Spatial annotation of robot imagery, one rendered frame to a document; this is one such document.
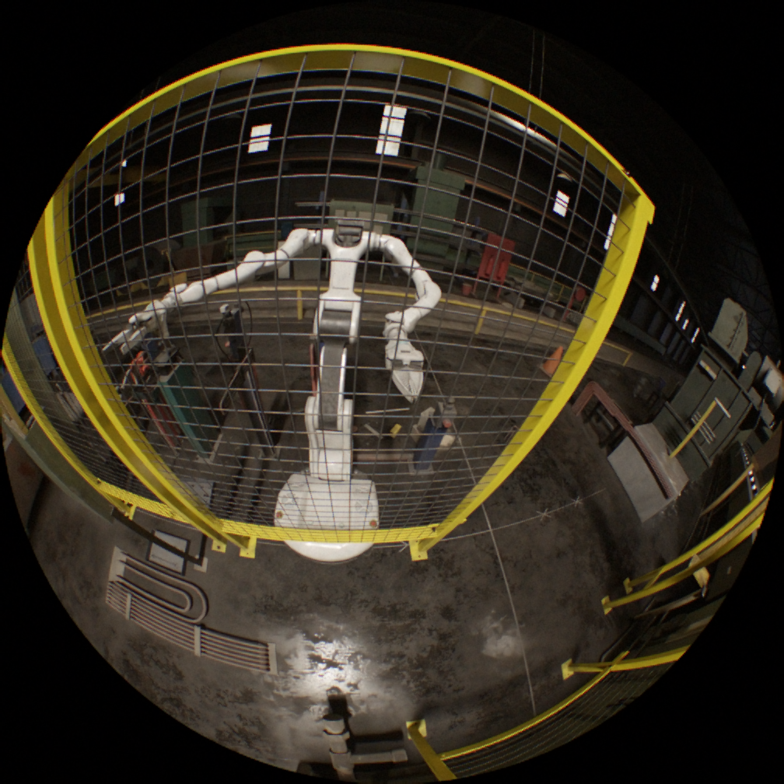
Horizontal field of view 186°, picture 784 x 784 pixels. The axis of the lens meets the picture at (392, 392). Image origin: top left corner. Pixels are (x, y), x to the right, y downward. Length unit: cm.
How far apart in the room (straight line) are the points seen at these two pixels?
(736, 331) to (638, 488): 231
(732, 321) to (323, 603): 472
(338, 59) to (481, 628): 208
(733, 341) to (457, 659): 405
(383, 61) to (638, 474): 342
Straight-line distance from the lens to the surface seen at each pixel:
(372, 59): 38
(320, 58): 39
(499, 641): 185
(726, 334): 396
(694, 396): 386
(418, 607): 162
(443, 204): 904
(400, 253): 118
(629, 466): 336
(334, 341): 114
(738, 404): 383
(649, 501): 334
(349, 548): 125
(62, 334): 86
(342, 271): 119
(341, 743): 161
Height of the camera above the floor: 157
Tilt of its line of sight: 40 degrees down
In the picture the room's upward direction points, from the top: 11 degrees clockwise
